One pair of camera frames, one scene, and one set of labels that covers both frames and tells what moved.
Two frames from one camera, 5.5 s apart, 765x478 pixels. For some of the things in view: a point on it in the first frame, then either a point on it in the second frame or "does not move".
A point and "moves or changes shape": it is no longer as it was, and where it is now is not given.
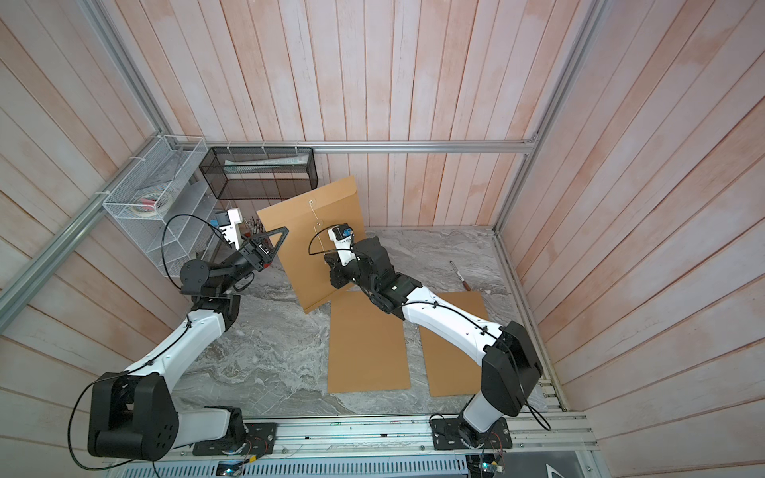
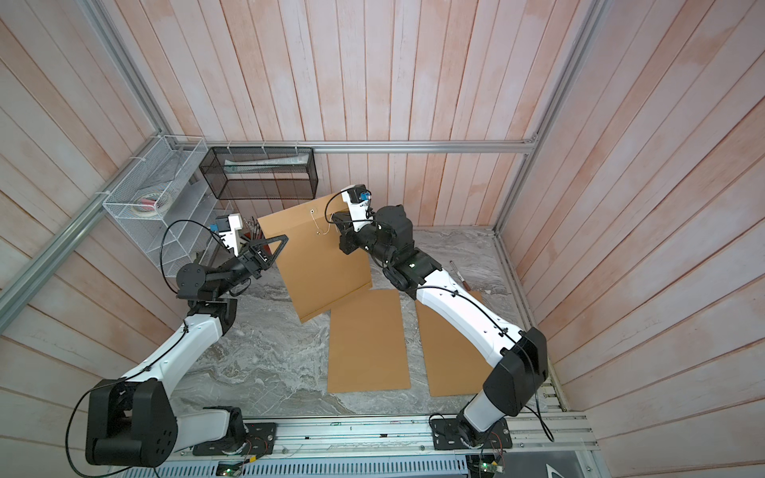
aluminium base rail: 531,436 does not move
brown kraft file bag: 308,218 moves or changes shape
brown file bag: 368,349 does not move
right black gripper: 339,270 to 352,238
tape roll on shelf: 148,203 does not move
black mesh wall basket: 260,172 does not move
